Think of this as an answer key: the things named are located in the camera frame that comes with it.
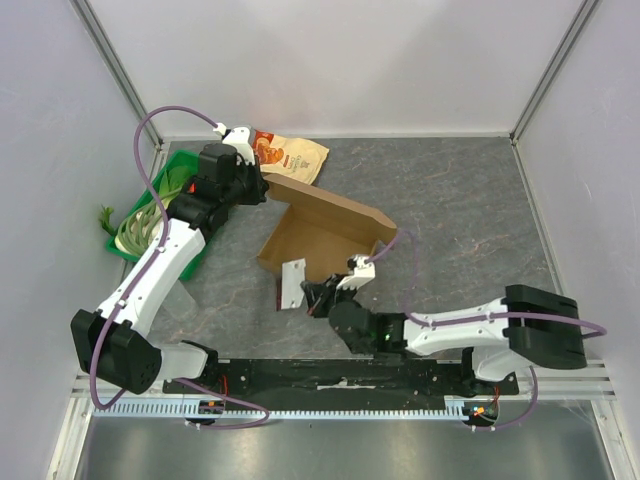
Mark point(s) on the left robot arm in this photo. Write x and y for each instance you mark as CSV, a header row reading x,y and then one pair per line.
x,y
111,342

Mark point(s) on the brown cardboard box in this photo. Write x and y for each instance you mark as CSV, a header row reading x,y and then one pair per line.
x,y
322,228

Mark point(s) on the aluminium corner post left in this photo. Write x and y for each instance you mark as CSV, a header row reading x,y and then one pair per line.
x,y
107,51

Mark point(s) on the aluminium corner post right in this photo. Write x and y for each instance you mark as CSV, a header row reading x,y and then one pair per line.
x,y
560,56

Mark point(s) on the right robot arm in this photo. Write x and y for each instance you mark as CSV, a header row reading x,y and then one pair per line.
x,y
525,327

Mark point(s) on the bok choy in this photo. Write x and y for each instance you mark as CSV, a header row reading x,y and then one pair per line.
x,y
171,183

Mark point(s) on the dark red small packet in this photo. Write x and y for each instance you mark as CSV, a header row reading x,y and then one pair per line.
x,y
278,301

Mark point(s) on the green leafy vegetable outside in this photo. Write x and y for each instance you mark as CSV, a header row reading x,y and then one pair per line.
x,y
104,219

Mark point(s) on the blue slotted cable duct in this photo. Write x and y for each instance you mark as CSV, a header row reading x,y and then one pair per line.
x,y
193,407

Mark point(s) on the green long beans bundle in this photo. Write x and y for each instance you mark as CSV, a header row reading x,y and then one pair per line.
x,y
136,232

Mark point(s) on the green plastic basket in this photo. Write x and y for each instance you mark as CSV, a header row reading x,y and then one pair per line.
x,y
181,158

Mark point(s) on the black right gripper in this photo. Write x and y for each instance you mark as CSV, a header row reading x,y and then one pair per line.
x,y
317,296

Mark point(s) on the aluminium corner post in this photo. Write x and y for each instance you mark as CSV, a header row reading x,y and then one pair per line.
x,y
107,51
560,56

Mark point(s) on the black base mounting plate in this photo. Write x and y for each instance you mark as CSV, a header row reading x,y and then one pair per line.
x,y
246,377

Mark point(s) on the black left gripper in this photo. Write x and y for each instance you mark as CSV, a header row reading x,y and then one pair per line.
x,y
260,187

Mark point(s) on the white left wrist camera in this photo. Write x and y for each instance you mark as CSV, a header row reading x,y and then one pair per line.
x,y
241,138

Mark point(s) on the cassava chips snack bag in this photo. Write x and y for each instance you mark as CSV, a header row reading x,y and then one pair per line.
x,y
296,158

